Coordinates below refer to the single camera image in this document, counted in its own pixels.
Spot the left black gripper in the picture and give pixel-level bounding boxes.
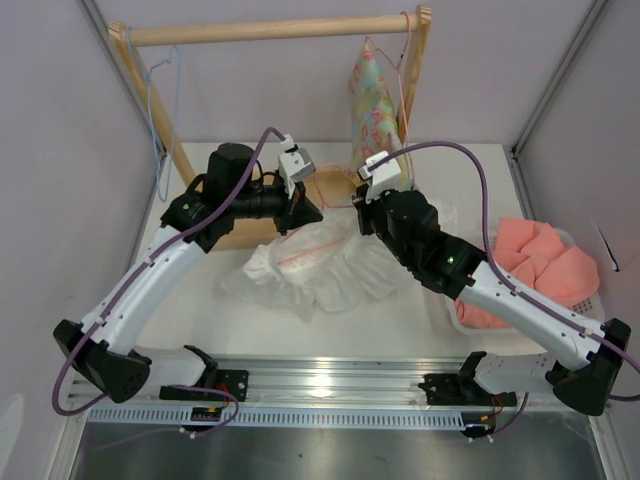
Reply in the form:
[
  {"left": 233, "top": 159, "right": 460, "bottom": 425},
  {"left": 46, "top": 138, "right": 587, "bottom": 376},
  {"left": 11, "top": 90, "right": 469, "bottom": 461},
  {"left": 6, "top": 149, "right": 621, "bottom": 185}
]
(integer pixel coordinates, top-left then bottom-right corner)
[{"left": 231, "top": 177, "right": 323, "bottom": 236}]

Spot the pink wire hanger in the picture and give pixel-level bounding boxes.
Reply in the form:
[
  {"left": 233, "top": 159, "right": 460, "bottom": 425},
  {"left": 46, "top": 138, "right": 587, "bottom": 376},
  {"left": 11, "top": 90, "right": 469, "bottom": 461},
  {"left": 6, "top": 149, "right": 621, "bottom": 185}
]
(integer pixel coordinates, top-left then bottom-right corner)
[
  {"left": 277, "top": 160, "right": 361, "bottom": 266},
  {"left": 364, "top": 11, "right": 412, "bottom": 147}
]

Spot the white pleated skirt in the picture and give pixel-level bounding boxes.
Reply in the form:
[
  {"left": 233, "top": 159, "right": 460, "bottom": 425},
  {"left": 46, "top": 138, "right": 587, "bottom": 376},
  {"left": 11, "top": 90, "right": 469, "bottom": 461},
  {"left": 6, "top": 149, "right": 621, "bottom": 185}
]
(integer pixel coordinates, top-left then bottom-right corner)
[{"left": 221, "top": 207, "right": 406, "bottom": 321}]

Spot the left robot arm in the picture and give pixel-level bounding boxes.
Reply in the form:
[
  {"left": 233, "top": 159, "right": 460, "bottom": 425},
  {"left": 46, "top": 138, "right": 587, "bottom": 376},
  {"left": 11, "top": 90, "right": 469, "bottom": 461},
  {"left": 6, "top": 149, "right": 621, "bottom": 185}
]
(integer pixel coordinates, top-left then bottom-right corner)
[{"left": 53, "top": 140, "right": 323, "bottom": 403}]

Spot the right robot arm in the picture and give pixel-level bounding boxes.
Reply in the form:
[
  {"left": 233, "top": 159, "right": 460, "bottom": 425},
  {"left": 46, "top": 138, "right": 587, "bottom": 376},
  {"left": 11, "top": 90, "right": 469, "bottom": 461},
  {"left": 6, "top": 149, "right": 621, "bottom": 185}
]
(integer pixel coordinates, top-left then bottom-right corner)
[{"left": 353, "top": 185, "right": 631, "bottom": 416}]

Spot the wooden clothes rack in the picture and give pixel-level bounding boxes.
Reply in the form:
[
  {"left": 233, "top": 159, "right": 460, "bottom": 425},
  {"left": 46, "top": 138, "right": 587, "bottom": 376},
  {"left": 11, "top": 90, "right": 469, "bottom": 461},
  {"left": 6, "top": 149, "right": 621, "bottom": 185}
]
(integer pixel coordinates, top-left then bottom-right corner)
[{"left": 108, "top": 4, "right": 433, "bottom": 251}]

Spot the colourful floral patterned garment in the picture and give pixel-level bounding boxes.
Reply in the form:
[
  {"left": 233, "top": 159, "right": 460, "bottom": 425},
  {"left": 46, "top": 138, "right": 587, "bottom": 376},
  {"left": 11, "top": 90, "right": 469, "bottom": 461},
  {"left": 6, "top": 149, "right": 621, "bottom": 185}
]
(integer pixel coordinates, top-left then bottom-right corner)
[{"left": 347, "top": 42, "right": 403, "bottom": 171}]

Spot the pink cloth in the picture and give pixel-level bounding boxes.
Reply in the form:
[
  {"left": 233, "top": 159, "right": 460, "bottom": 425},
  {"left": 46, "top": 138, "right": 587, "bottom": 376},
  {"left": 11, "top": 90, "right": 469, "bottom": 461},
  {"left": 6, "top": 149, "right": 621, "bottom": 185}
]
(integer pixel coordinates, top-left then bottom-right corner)
[{"left": 454, "top": 215, "right": 601, "bottom": 331}]

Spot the white plastic basket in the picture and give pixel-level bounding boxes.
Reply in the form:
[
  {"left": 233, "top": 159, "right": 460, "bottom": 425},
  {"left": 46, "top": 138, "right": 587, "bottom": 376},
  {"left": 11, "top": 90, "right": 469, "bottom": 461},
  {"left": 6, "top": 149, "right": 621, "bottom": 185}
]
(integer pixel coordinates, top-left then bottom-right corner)
[{"left": 449, "top": 227, "right": 607, "bottom": 336}]

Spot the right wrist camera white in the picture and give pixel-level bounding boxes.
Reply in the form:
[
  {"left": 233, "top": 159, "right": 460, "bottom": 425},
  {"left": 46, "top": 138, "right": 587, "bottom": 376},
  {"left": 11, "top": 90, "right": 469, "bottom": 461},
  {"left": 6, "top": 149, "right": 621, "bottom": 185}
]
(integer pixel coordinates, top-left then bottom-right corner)
[{"left": 357, "top": 150, "right": 403, "bottom": 204}]

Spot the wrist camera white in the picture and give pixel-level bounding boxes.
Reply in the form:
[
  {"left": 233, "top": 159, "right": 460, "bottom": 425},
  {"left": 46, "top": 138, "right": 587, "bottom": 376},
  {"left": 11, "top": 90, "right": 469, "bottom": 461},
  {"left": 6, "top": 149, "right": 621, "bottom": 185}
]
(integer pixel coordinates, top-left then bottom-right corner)
[
  {"left": 357, "top": 150, "right": 403, "bottom": 204},
  {"left": 278, "top": 134, "right": 316, "bottom": 199}
]

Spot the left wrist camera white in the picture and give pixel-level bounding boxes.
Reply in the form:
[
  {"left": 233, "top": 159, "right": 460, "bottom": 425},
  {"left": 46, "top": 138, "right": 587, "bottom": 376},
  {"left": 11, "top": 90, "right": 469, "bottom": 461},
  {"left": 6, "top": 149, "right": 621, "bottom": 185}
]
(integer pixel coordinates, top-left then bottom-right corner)
[{"left": 278, "top": 134, "right": 316, "bottom": 199}]

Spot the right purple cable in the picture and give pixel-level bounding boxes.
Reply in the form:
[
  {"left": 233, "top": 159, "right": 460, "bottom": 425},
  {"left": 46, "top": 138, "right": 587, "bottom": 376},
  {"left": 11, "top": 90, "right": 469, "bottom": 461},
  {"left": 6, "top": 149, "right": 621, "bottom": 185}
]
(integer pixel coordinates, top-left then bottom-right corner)
[{"left": 369, "top": 140, "right": 640, "bottom": 443}]

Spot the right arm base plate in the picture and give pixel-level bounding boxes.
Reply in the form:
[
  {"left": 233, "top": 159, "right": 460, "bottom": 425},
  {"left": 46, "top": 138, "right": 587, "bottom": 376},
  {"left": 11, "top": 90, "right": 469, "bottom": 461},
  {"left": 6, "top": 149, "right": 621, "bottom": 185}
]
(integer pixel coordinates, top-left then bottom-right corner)
[{"left": 418, "top": 373, "right": 517, "bottom": 407}]

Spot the aluminium mounting rail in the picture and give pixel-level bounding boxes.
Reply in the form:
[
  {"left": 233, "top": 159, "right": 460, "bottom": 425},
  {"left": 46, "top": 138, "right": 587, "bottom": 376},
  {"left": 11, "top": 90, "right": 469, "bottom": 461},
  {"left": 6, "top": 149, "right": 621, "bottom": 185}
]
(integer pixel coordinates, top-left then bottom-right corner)
[{"left": 67, "top": 353, "right": 612, "bottom": 414}]

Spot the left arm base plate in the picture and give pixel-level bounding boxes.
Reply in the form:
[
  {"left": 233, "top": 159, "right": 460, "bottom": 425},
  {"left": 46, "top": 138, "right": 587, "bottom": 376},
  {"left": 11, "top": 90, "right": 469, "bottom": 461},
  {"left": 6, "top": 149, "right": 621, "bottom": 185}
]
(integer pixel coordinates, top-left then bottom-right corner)
[{"left": 159, "top": 369, "right": 250, "bottom": 402}]

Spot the perforated cable duct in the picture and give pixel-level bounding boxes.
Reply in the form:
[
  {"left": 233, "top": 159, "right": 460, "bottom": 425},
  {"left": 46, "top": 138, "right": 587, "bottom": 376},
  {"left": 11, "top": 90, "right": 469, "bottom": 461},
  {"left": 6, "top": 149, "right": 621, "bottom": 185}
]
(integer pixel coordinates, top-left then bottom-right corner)
[{"left": 88, "top": 406, "right": 465, "bottom": 431}]

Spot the blue wire hanger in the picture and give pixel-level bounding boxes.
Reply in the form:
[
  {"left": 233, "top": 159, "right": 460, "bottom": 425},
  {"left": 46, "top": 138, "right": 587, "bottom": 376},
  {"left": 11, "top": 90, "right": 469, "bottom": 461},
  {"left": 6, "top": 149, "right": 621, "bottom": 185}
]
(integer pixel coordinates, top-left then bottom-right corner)
[{"left": 125, "top": 25, "right": 182, "bottom": 203}]

